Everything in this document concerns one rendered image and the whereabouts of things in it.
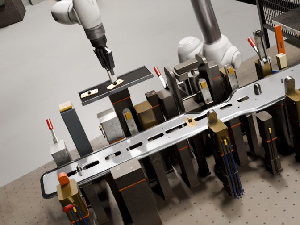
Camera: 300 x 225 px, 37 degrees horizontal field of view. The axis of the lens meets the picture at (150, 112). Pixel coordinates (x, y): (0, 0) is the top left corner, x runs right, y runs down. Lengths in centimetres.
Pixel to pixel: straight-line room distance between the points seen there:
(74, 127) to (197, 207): 70
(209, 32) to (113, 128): 78
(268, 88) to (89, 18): 86
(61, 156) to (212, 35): 102
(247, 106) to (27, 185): 132
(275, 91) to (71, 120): 96
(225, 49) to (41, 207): 127
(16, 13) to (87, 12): 740
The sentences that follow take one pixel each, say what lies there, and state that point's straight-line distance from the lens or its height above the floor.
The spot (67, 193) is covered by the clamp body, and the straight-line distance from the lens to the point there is 177.
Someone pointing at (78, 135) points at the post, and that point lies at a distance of 224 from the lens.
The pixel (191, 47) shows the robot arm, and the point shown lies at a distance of 259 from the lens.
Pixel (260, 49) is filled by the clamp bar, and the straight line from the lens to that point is 220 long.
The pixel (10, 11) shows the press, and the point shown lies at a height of 25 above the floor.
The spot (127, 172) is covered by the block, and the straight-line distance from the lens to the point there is 179.
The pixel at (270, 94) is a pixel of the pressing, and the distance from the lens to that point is 207.
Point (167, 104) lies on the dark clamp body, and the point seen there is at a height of 104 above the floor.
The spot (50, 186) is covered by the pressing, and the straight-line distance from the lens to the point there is 197.
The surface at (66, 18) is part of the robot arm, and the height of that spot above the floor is 153.
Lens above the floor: 205
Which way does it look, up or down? 29 degrees down
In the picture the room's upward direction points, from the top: 19 degrees counter-clockwise
